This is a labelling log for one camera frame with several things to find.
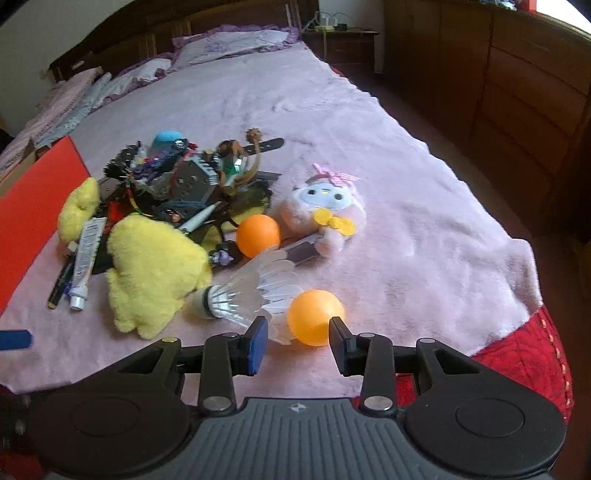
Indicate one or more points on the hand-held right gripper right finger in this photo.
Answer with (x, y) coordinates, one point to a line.
(338, 347)

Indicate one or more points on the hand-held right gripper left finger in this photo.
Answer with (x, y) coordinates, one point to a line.
(256, 345)

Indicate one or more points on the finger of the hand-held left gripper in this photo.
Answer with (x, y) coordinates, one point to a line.
(14, 339)

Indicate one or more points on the orange ping pong ball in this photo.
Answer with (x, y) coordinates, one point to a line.
(314, 314)
(257, 235)

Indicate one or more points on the white feather shuttlecock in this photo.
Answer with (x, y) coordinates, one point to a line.
(249, 286)

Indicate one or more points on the red shoe box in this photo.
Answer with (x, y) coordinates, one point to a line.
(32, 207)

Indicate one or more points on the black pen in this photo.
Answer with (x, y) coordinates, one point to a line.
(60, 284)

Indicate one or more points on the white squeeze tube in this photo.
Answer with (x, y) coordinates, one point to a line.
(85, 258)

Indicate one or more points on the yellow plush toy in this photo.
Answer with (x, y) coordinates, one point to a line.
(147, 267)
(78, 207)

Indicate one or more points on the silver pen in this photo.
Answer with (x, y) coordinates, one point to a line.
(198, 219)

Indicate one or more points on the black lace cloth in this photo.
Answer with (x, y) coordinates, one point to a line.
(251, 201)

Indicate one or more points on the pink plush penguin toy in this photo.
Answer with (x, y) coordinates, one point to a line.
(318, 203)

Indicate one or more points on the pink fleece blanket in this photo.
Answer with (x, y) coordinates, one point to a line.
(392, 184)

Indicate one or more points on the dark perforated metal box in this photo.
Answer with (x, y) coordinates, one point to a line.
(194, 177)

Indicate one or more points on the brown wooden bead pendant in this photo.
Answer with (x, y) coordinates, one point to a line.
(231, 150)

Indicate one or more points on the black shuttlecock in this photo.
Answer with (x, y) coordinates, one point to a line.
(122, 159)

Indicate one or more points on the teal blue case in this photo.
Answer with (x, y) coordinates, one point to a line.
(168, 138)

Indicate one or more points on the pink folded quilt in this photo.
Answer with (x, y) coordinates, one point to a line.
(60, 101)

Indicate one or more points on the light blue floral quilt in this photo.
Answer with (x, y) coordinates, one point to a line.
(87, 106)

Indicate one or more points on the small purple-trimmed white pillow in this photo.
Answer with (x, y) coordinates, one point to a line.
(143, 74)

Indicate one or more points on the large purple-trimmed white pillow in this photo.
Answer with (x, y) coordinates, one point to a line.
(231, 46)

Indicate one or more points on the wooden nightstand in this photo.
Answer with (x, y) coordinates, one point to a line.
(346, 46)

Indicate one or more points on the brown wooden cabinet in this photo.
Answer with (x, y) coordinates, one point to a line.
(508, 92)

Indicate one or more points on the dark wooden headboard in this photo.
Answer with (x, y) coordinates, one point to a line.
(138, 27)

